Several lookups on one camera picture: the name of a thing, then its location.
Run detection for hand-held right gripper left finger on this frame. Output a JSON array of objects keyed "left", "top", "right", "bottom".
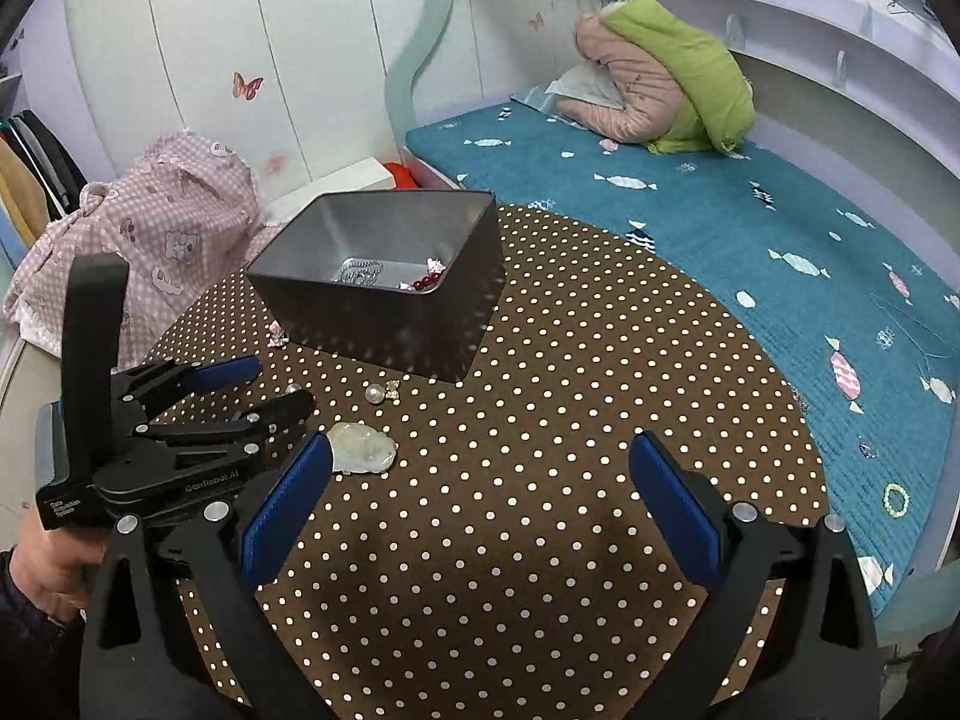
[{"left": 79, "top": 431, "right": 335, "bottom": 720}]

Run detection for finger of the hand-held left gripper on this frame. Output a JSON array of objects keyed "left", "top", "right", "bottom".
[
  {"left": 112, "top": 355, "right": 263, "bottom": 421},
  {"left": 135, "top": 390, "right": 317, "bottom": 460}
]

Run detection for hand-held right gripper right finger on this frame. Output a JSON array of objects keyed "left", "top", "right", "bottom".
[{"left": 628, "top": 431, "right": 878, "bottom": 720}]

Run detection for translucent white shell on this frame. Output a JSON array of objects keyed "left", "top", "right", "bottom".
[{"left": 325, "top": 422, "right": 397, "bottom": 476}]

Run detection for silver chain necklace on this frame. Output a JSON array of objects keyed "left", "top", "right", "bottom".
[{"left": 331, "top": 256, "right": 387, "bottom": 287}]

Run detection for person's left forearm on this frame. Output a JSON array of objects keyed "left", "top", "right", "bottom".
[{"left": 0, "top": 547, "right": 85, "bottom": 720}]

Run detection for round brown polka-dot table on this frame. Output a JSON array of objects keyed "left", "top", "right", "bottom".
[{"left": 146, "top": 202, "right": 832, "bottom": 720}]

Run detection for pink checked blanket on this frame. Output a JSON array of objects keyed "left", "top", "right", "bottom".
[{"left": 4, "top": 131, "right": 260, "bottom": 361}]

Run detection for white board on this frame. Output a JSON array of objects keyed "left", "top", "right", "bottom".
[{"left": 266, "top": 157, "right": 395, "bottom": 223}]

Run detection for yellow hanging garment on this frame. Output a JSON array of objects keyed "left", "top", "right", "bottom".
[{"left": 0, "top": 141, "right": 40, "bottom": 242}]

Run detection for blue patterned mattress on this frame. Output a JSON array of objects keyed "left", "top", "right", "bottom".
[{"left": 405, "top": 86, "right": 960, "bottom": 616}]

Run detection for dark hanging garments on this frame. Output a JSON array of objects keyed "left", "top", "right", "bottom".
[{"left": 7, "top": 109, "right": 89, "bottom": 220}]

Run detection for white wardrobe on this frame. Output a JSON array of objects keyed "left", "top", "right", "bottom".
[{"left": 64, "top": 0, "right": 421, "bottom": 188}]

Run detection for pink quilt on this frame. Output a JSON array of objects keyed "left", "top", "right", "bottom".
[{"left": 574, "top": 15, "right": 702, "bottom": 145}]

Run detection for white pillow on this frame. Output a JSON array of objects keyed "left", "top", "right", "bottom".
[{"left": 544, "top": 64, "right": 623, "bottom": 110}]

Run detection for green blanket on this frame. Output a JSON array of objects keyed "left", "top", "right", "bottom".
[{"left": 607, "top": 0, "right": 757, "bottom": 158}]

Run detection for white wall shelf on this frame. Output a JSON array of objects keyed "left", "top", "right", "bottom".
[{"left": 600, "top": 0, "right": 960, "bottom": 190}]

